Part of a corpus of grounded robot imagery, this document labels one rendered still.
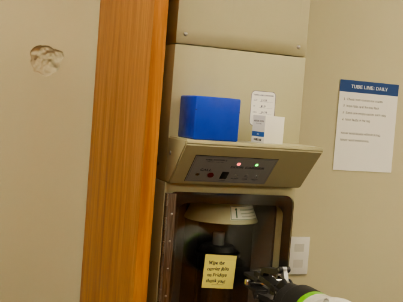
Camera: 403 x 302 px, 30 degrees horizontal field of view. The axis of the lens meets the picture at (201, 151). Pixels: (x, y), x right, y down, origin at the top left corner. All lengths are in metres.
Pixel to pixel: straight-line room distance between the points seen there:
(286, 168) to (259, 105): 0.16
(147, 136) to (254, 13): 0.39
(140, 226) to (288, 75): 0.50
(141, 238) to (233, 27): 0.51
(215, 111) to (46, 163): 0.62
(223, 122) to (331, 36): 0.82
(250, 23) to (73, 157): 0.63
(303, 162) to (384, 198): 0.79
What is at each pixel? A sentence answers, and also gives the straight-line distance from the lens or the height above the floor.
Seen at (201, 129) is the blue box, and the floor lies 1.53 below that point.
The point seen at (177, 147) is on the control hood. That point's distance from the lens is 1.57.
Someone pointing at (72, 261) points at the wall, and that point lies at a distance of 2.07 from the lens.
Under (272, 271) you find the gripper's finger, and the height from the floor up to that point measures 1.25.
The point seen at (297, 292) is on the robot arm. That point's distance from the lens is 1.47.
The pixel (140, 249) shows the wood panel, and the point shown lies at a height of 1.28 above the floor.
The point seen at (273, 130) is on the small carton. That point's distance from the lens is 1.64.
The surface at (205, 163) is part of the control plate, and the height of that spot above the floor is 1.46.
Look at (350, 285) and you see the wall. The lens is 2.42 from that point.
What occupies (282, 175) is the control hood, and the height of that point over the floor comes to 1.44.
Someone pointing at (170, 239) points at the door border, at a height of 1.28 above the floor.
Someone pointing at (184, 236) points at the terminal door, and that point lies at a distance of 1.66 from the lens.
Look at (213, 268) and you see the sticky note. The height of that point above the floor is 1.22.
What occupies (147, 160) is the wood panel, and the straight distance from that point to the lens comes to 1.53.
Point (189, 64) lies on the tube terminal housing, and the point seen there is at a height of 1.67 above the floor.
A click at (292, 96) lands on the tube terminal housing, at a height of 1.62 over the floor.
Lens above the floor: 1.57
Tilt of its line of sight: 3 degrees down
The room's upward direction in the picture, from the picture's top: 4 degrees clockwise
